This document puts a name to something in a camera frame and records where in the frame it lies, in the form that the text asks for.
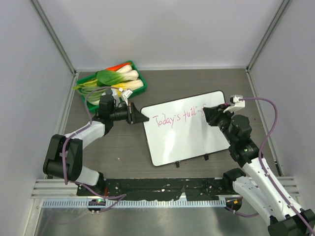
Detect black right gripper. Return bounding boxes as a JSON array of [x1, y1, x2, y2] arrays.
[[204, 104, 236, 145]]

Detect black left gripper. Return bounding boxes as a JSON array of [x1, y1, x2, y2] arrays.
[[110, 102, 149, 125]]

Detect white whiteboard black frame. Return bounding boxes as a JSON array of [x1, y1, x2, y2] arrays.
[[141, 90, 229, 167]]

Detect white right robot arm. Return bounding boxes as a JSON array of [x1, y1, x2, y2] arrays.
[[203, 104, 315, 236]]

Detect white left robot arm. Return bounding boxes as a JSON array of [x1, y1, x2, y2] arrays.
[[43, 94, 149, 196]]

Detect yellow white cabbage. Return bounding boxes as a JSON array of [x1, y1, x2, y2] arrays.
[[113, 79, 144, 91]]

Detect white bottle grey cap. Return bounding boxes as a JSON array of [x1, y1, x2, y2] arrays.
[[102, 88, 120, 101]]

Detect white bok choy stalk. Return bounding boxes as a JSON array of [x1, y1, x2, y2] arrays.
[[116, 64, 133, 73]]

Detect green bok choy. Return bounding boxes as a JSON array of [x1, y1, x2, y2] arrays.
[[96, 70, 139, 87]]

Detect green long beans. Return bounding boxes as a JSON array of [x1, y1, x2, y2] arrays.
[[72, 86, 107, 106]]

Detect orange carrot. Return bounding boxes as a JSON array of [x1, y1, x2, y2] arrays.
[[106, 62, 131, 71]]

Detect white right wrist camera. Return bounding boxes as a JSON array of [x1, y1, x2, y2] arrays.
[[223, 95, 246, 113]]

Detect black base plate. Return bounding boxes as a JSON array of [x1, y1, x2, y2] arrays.
[[77, 177, 237, 201]]

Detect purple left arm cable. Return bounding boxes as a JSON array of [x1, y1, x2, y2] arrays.
[[63, 86, 127, 213]]

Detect slotted grey cable duct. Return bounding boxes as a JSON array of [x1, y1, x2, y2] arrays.
[[42, 198, 226, 208]]

